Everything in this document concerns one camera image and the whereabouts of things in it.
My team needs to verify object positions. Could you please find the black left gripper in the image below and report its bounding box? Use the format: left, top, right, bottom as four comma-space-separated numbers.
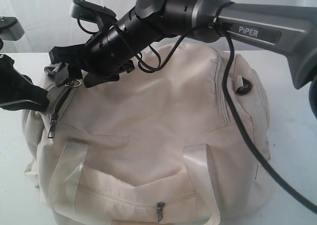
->
0, 54, 50, 111

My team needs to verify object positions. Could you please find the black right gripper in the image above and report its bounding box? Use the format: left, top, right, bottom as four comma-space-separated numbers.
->
49, 9, 161, 88

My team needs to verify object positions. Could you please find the cream fabric duffel bag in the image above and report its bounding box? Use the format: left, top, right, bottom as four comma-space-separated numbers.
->
22, 43, 273, 225

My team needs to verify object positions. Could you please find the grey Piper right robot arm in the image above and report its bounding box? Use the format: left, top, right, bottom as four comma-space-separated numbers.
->
49, 0, 317, 112

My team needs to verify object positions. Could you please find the white backdrop curtain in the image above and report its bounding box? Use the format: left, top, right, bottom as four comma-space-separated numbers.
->
0, 0, 317, 53

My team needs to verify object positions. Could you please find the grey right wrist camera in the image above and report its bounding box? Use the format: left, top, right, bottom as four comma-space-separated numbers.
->
70, 0, 117, 24

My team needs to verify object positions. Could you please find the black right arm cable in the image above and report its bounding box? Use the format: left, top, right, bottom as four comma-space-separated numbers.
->
133, 21, 317, 209

